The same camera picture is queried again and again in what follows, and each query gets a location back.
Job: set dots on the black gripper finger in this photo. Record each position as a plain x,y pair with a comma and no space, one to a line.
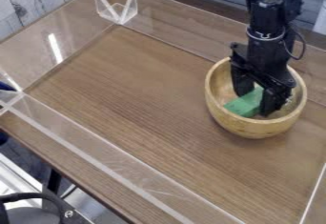
273,100
242,81

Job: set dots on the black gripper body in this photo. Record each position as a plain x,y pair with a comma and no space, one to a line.
265,56

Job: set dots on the green rectangular block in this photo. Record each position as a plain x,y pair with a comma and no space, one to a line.
246,105

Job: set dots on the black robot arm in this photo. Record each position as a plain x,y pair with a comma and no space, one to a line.
270,15

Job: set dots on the brown wooden bowl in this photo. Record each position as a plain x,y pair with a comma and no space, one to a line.
250,127

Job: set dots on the black table leg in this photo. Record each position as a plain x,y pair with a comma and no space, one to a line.
54,182

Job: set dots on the clear acrylic enclosure wall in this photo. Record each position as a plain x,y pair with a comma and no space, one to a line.
108,106

